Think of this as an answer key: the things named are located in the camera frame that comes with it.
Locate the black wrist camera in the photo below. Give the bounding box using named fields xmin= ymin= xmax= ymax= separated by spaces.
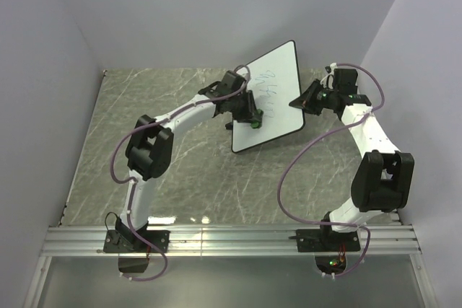
xmin=215 ymin=70 xmax=246 ymax=97
xmin=332 ymin=68 xmax=358 ymax=94

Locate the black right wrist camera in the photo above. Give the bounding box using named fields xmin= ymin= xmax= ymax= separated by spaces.
xmin=332 ymin=68 xmax=358 ymax=94

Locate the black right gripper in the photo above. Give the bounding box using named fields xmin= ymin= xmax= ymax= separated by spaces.
xmin=289 ymin=79 xmax=337 ymax=117

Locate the aluminium right side rail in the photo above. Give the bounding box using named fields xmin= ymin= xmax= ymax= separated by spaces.
xmin=388 ymin=210 xmax=403 ymax=225

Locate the green whiteboard eraser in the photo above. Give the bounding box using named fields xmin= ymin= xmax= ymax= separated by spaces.
xmin=250 ymin=120 xmax=262 ymax=129

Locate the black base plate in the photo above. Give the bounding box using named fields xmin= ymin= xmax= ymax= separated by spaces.
xmin=103 ymin=229 xmax=170 ymax=253
xmin=289 ymin=226 xmax=361 ymax=252

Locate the aluminium rail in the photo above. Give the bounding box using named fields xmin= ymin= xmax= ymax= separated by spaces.
xmin=40 ymin=224 xmax=421 ymax=258
xmin=388 ymin=210 xmax=403 ymax=225

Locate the aluminium front rail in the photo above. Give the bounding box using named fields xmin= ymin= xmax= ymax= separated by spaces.
xmin=40 ymin=224 xmax=421 ymax=258

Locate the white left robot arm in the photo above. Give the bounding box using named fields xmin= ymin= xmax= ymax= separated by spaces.
xmin=115 ymin=90 xmax=263 ymax=252

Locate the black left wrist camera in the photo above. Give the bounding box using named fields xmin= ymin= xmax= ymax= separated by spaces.
xmin=215 ymin=70 xmax=246 ymax=97

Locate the white whiteboard black frame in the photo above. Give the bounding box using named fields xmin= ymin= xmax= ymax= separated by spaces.
xmin=231 ymin=40 xmax=305 ymax=153

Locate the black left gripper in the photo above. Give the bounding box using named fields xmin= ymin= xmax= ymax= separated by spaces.
xmin=230 ymin=91 xmax=262 ymax=126

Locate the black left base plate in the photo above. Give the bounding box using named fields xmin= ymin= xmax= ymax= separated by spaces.
xmin=103 ymin=229 xmax=170 ymax=253

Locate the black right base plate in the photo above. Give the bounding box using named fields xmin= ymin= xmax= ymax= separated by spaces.
xmin=289 ymin=226 xmax=361 ymax=252

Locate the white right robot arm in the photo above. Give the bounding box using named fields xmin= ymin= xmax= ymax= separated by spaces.
xmin=289 ymin=79 xmax=414 ymax=250

